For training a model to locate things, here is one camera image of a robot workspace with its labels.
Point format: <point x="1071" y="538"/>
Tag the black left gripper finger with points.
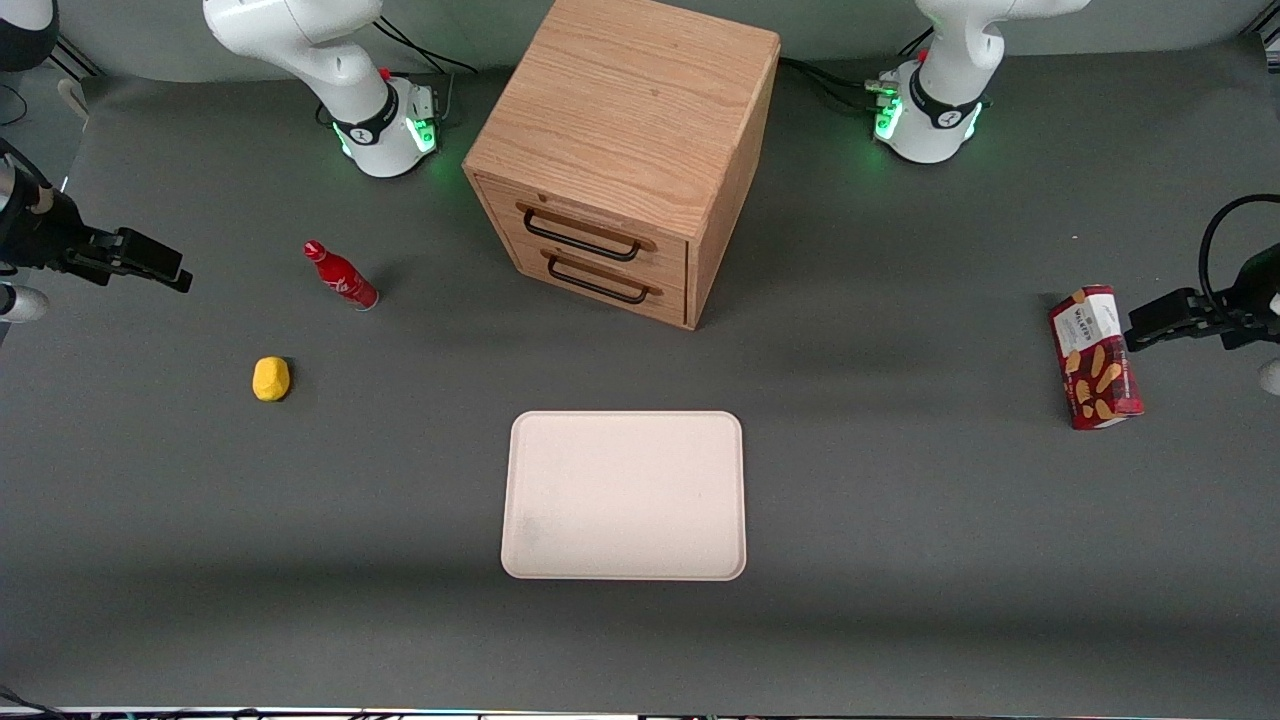
<point x="1170" y="310"/>
<point x="1175" y="334"/>

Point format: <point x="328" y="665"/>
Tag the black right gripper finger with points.
<point x="150" y="252"/>
<point x="150" y="276"/>

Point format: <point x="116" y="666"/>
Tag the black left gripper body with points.
<point x="1252" y="292"/>

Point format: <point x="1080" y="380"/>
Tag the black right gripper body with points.
<point x="42" y="235"/>

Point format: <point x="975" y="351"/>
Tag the red coke bottle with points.
<point x="345" y="280"/>

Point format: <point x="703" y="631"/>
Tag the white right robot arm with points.
<point x="300" y="40"/>

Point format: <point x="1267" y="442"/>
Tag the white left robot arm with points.
<point x="950" y="60"/>

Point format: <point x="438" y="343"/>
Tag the beige rectangular tray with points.
<point x="624" y="496"/>

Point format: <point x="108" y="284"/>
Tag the red cookie box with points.
<point x="1095" y="360"/>

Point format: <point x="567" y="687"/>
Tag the yellow lemon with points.
<point x="271" y="379"/>

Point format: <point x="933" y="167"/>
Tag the wooden two-drawer cabinet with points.
<point x="640" y="110"/>

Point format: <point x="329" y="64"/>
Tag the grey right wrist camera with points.
<point x="22" y="303"/>

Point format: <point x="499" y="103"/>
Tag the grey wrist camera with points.
<point x="1272" y="376"/>
<point x="22" y="303"/>

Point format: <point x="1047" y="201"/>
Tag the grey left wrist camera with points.
<point x="1272" y="376"/>

